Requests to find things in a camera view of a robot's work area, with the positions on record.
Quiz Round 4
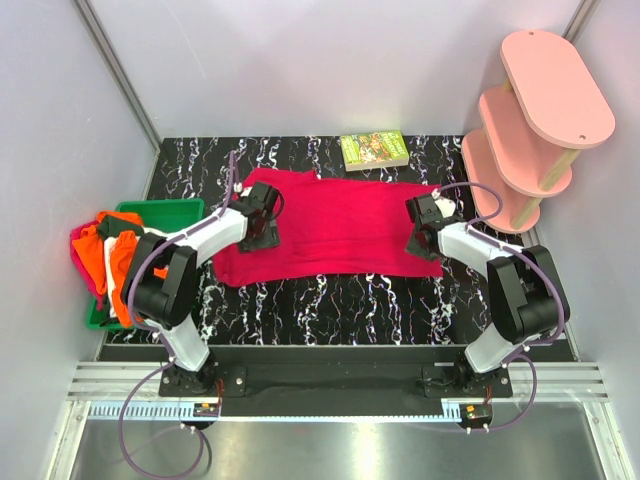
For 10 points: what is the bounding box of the crimson red t shirt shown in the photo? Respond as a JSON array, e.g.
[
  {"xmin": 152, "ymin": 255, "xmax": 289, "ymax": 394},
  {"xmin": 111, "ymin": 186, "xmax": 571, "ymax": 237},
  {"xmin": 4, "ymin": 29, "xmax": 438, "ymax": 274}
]
[{"xmin": 213, "ymin": 168, "xmax": 443, "ymax": 287}]

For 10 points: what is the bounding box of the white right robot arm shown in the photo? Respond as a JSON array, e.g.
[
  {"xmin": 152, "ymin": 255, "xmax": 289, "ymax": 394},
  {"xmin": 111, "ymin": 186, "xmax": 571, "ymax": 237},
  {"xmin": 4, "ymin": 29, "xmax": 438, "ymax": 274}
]
[{"xmin": 405, "ymin": 194, "xmax": 570, "ymax": 397}]

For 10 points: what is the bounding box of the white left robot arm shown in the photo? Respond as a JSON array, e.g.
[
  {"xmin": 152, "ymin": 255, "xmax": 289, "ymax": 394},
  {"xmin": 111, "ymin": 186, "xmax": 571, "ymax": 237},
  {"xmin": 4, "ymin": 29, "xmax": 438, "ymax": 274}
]
[{"xmin": 121, "ymin": 182, "xmax": 284, "ymax": 396}]

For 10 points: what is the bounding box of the green paperback book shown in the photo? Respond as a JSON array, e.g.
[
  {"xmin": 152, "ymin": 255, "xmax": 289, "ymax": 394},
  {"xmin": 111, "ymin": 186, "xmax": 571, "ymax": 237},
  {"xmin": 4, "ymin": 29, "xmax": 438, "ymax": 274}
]
[{"xmin": 340, "ymin": 130, "xmax": 410, "ymax": 172}]

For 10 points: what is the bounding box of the green plastic bin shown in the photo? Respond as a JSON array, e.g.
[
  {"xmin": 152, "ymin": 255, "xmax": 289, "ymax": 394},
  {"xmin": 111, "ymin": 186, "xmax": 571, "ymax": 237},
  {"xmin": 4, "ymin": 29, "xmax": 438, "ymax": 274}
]
[{"xmin": 85, "ymin": 198, "xmax": 205, "ymax": 332}]

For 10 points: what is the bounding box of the pink three tier shelf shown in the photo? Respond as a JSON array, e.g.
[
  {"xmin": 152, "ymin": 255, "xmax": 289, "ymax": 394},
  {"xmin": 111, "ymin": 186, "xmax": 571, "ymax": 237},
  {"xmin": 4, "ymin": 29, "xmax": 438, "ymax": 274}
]
[{"xmin": 461, "ymin": 30, "xmax": 616, "ymax": 234}]

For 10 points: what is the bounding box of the orange t shirt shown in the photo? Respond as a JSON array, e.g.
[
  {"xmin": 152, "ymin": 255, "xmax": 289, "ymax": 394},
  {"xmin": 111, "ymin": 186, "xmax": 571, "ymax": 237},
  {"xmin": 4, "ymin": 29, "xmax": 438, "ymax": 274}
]
[{"xmin": 70, "ymin": 211, "xmax": 162, "ymax": 328}]

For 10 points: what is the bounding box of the dark green t shirt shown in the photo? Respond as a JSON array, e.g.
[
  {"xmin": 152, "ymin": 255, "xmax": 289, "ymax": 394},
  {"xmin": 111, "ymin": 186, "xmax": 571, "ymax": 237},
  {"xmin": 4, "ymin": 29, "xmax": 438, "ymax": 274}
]
[{"xmin": 96, "ymin": 215, "xmax": 144, "ymax": 240}]

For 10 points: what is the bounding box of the pink t shirt in bin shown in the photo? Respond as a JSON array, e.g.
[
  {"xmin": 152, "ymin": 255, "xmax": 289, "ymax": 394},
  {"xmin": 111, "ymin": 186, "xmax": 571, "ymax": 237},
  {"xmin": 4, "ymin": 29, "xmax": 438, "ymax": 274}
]
[{"xmin": 69, "ymin": 220, "xmax": 106, "ymax": 311}]

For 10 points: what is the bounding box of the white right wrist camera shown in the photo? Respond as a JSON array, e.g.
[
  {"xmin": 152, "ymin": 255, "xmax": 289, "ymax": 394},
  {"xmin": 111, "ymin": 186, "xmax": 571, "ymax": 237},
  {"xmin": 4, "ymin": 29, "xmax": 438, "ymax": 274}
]
[{"xmin": 431, "ymin": 190, "xmax": 456, "ymax": 218}]

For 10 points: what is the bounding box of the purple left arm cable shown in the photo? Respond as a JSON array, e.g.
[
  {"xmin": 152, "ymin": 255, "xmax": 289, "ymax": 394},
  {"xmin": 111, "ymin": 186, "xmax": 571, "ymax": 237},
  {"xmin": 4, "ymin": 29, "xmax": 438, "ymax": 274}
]
[{"xmin": 117, "ymin": 152, "xmax": 241, "ymax": 476}]

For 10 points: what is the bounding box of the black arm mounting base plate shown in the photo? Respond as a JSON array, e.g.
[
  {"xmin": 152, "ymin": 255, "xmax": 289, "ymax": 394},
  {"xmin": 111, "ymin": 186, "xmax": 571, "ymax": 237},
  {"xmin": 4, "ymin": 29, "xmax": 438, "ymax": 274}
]
[{"xmin": 159, "ymin": 345, "xmax": 513, "ymax": 399}]

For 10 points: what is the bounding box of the aluminium frame rail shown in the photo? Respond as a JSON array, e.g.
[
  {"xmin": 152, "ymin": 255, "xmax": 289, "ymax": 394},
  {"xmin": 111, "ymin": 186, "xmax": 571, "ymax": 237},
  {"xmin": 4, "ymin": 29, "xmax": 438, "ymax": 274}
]
[{"xmin": 71, "ymin": 0, "xmax": 162, "ymax": 152}]

